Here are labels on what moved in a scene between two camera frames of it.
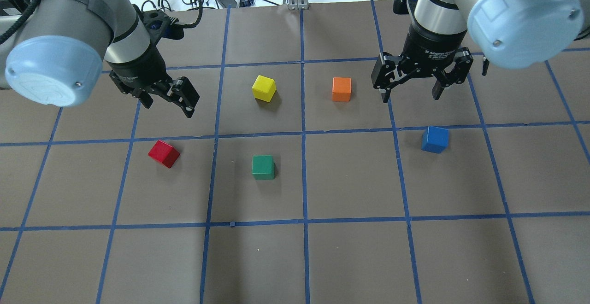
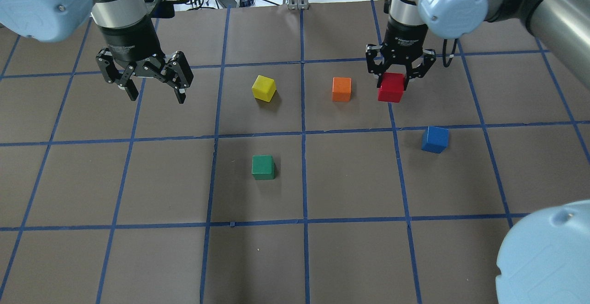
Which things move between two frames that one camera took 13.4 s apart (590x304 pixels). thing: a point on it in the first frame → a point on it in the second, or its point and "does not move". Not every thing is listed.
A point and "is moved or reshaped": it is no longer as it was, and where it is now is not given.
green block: [263, 167] does not move
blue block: [435, 139] does not move
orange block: [341, 89] does not move
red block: [164, 153] is moved or reshaped
